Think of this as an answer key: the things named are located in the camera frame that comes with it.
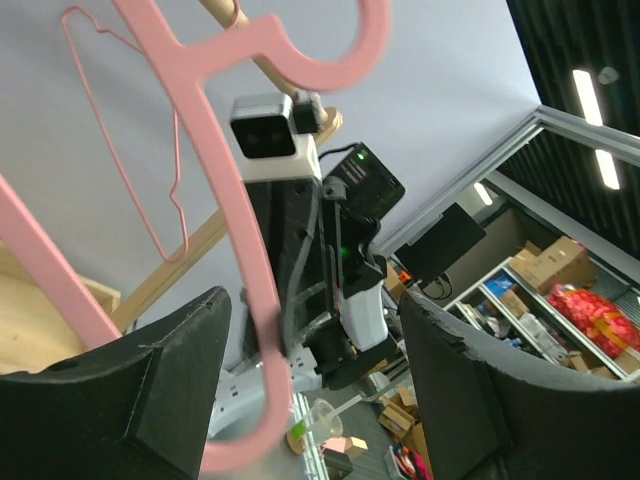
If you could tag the wooden clothes rack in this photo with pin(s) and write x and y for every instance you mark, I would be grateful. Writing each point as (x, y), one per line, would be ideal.
(34, 335)

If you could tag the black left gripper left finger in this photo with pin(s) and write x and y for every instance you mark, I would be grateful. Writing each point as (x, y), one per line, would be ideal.
(136, 408)

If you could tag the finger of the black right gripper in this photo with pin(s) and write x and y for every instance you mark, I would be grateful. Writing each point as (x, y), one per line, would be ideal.
(287, 212)

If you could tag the red patterned bag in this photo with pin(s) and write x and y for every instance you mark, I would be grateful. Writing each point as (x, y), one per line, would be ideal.
(597, 318)

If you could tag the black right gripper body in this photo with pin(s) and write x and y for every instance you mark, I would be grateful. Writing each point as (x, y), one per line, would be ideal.
(352, 269)

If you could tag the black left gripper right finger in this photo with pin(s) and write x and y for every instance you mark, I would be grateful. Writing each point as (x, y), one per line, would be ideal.
(491, 411)

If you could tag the metal storage shelf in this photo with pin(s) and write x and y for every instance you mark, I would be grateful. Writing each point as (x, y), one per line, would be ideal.
(501, 304)

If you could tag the brown cardboard box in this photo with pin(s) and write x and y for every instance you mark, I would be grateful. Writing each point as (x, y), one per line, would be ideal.
(564, 262)

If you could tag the thick pink plastic hanger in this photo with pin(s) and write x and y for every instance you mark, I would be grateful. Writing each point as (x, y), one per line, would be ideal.
(182, 69)

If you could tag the black wall monitor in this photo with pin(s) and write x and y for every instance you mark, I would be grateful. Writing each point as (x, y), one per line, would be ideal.
(439, 247)

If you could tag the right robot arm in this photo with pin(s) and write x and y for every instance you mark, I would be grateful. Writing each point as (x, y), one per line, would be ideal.
(330, 359)

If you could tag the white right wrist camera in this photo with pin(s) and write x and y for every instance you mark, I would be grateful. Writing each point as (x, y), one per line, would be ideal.
(276, 136)

